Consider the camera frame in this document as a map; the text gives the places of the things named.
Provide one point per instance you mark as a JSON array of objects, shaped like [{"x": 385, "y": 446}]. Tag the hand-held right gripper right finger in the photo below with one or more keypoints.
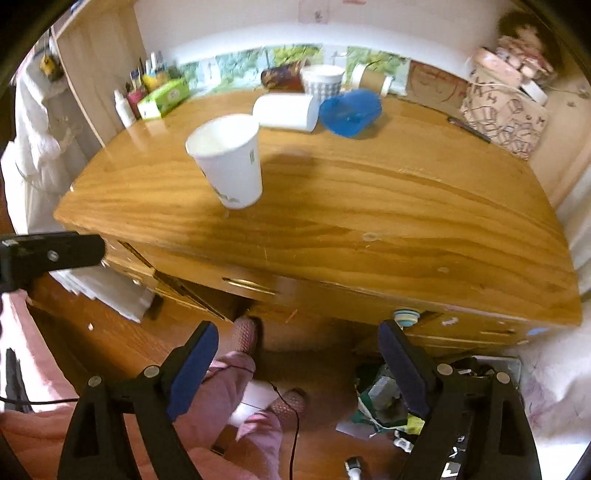
[{"x": 406, "y": 369}]

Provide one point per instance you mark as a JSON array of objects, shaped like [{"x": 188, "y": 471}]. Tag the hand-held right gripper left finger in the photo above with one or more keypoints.
[{"x": 191, "y": 374}]

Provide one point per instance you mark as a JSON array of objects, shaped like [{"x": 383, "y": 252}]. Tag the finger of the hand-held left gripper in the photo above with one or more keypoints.
[{"x": 69, "y": 254}]

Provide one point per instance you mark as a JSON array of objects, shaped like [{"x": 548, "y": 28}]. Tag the person's left forearm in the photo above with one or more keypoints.
[{"x": 27, "y": 332}]

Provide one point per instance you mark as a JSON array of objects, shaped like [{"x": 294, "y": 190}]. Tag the white paper cup green print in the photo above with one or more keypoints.
[{"x": 235, "y": 170}]

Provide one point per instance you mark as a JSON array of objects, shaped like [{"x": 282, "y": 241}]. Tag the plain white cup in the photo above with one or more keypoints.
[{"x": 284, "y": 113}]

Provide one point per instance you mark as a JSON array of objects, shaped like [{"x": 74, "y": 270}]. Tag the blue plastic cup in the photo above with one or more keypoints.
[{"x": 351, "y": 115}]

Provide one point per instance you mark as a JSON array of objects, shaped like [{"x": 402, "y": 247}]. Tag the white grey checked cup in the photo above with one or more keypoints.
[{"x": 323, "y": 83}]

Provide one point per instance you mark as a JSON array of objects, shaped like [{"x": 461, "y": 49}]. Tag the person's pink trouser leg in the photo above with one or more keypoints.
[
  {"x": 221, "y": 387},
  {"x": 261, "y": 443}
]

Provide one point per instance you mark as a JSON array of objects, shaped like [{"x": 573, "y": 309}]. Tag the white teal round cap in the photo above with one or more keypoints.
[{"x": 406, "y": 318}]

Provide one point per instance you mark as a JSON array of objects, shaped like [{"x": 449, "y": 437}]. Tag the stack of white papers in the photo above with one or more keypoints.
[{"x": 111, "y": 290}]

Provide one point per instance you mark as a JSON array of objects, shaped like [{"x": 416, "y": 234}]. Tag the pink slipper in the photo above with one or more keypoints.
[
  {"x": 244, "y": 334},
  {"x": 291, "y": 404}
]

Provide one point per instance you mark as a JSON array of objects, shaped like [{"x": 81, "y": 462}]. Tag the white hanging garment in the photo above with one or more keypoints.
[{"x": 32, "y": 152}]

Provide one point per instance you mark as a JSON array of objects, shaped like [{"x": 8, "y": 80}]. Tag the white floral cloth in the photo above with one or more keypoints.
[{"x": 554, "y": 378}]

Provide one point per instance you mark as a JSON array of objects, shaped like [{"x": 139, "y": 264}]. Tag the white plastic bottle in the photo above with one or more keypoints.
[{"x": 123, "y": 110}]

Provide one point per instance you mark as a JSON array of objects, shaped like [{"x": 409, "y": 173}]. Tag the pink pen holder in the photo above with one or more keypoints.
[{"x": 135, "y": 102}]

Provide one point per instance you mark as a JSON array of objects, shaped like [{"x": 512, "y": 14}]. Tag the wooden desk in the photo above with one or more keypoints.
[{"x": 369, "y": 203}]

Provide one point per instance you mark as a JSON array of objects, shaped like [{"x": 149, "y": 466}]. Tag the green tissue box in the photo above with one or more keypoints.
[{"x": 164, "y": 99}]

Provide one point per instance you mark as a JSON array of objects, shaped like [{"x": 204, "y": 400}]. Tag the wooden cabinet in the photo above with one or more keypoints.
[{"x": 92, "y": 60}]

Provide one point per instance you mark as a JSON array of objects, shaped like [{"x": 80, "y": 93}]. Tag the black pen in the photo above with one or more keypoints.
[{"x": 468, "y": 129}]

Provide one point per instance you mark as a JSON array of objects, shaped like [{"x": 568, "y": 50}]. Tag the landscape poster strip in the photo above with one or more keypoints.
[{"x": 231, "y": 64}]

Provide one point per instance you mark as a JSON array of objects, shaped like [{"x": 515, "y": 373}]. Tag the patterned beige bag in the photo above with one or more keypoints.
[{"x": 503, "y": 117}]

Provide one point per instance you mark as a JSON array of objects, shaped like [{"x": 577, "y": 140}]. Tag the dark brown pouch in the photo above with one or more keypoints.
[{"x": 281, "y": 78}]

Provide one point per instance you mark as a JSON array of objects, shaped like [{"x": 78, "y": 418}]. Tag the brown cardboard roll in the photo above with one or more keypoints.
[{"x": 369, "y": 79}]

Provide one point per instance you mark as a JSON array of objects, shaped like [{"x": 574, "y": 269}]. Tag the pink box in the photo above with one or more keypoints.
[{"x": 496, "y": 64}]

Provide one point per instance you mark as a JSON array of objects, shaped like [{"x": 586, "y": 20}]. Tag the doll with brown hair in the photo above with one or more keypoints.
[{"x": 526, "y": 44}]

